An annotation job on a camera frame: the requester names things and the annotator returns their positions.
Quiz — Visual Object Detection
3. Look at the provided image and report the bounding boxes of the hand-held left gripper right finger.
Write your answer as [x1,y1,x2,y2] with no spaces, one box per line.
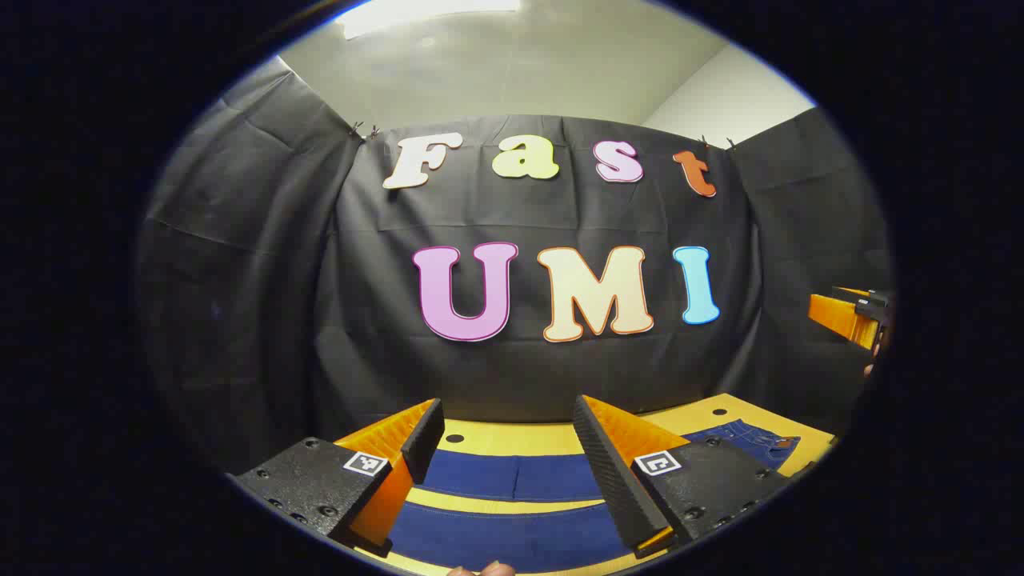
[573,394,794,559]

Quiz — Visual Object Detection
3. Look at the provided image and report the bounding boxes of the black backdrop cloth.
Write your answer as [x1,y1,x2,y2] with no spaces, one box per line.
[136,60,893,473]

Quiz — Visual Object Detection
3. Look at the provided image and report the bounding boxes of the blue denim jeans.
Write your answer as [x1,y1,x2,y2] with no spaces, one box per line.
[384,418,801,574]

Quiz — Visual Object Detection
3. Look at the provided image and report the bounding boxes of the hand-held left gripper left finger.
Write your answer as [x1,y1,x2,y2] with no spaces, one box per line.
[226,398,446,558]

